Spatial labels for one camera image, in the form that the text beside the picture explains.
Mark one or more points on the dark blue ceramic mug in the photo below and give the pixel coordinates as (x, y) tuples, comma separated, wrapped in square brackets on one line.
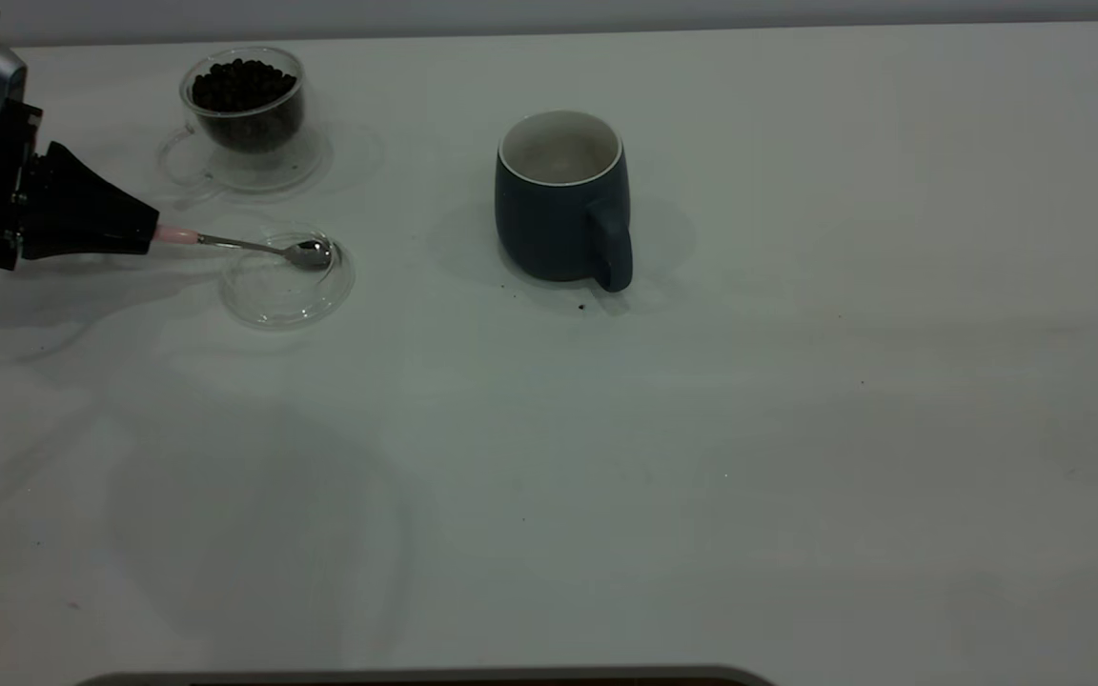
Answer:
[(544, 233)]

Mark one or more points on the clear glass cup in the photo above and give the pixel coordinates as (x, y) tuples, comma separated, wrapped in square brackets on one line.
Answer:
[(249, 129)]

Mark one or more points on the heap of coffee beans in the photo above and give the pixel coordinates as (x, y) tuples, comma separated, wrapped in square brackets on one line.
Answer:
[(244, 88)]

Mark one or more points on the clear glass saucer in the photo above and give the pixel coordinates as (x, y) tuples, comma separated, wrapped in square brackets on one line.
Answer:
[(306, 167), (287, 300)]

